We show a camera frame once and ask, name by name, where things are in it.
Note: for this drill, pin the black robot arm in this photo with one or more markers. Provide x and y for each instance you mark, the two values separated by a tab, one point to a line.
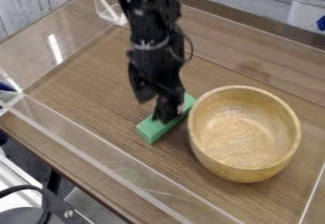
152	19

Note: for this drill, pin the white container at right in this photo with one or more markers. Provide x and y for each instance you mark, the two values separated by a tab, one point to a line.
306	15

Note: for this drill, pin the brown wooden bowl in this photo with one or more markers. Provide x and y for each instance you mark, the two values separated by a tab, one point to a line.
243	133

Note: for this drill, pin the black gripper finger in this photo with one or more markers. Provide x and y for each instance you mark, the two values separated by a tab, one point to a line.
143	91
169	107

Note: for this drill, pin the clear acrylic barrier wall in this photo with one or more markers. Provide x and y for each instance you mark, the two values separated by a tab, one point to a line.
76	114

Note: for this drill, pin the blue object at left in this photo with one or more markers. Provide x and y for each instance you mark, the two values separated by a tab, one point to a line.
5	87

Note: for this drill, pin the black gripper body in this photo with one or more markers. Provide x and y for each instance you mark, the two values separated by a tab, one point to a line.
159	66

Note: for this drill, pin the black table leg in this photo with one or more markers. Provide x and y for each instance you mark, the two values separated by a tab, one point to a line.
53	182

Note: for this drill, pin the green rectangular block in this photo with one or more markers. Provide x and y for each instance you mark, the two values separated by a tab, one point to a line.
151	129

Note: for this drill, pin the clear acrylic corner bracket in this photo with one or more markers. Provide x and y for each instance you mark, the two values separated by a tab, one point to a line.
110	12

